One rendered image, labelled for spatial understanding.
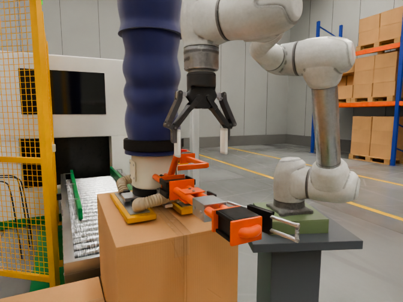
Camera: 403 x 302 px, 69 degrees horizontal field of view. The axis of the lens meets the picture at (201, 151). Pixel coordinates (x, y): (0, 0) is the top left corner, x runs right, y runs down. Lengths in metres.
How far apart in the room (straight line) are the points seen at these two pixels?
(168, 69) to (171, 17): 0.18
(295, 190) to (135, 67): 0.93
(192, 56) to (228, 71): 11.14
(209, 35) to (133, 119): 0.47
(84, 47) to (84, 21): 0.80
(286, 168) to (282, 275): 0.52
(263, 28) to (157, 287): 0.77
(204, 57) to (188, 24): 0.09
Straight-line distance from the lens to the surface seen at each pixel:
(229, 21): 0.70
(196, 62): 0.74
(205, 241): 0.98
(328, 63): 1.17
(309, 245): 1.44
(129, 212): 1.05
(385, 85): 9.01
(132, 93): 1.08
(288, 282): 1.64
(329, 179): 1.41
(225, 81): 11.77
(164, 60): 1.08
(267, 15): 0.67
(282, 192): 1.52
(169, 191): 0.90
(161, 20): 1.09
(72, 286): 1.56
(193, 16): 0.75
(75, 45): 10.47
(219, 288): 1.08
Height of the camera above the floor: 1.32
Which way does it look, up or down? 7 degrees down
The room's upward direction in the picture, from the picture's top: straight up
